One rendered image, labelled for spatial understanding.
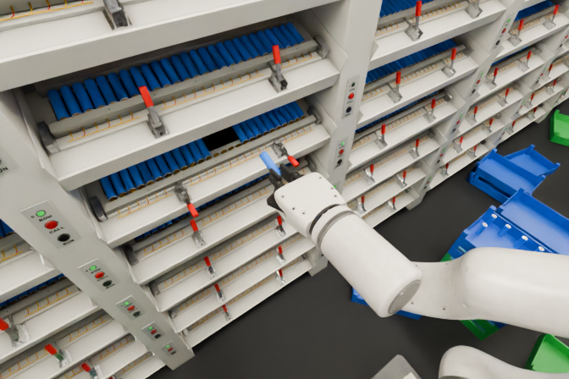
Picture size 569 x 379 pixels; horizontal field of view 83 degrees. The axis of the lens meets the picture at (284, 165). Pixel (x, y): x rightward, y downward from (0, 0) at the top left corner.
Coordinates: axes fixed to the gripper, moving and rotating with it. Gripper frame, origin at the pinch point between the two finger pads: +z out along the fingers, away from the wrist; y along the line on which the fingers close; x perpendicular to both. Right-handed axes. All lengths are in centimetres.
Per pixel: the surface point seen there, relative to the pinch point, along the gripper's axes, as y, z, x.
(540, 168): -190, 9, 100
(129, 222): 30.0, 15.5, 8.0
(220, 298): 18, 25, 65
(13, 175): 39.5, 9.6, -14.6
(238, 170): 3.2, 16.5, 7.6
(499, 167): -159, 20, 91
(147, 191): 24.1, 17.9, 3.8
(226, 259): 12, 24, 46
